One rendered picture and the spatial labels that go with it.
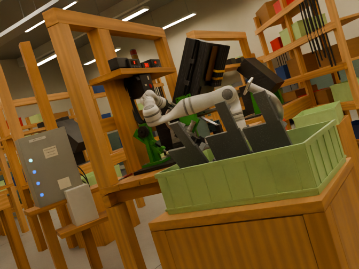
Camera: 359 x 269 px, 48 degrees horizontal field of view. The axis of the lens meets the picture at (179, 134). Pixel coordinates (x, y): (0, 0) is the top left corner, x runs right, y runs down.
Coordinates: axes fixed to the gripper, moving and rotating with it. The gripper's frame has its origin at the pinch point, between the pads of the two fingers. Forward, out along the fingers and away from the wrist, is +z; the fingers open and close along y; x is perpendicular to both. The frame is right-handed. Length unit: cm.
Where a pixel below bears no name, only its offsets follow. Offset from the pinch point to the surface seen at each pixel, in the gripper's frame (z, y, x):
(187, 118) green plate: 4.8, -12.8, 1.3
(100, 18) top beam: -32, 62, -26
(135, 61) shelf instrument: -11.2, 36.0, -13.6
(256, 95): -111, -86, -32
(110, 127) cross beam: -26.9, 16.1, 30.2
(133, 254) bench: -37, -48, 79
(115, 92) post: -25.7, 26.8, 9.8
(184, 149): -98, -68, 0
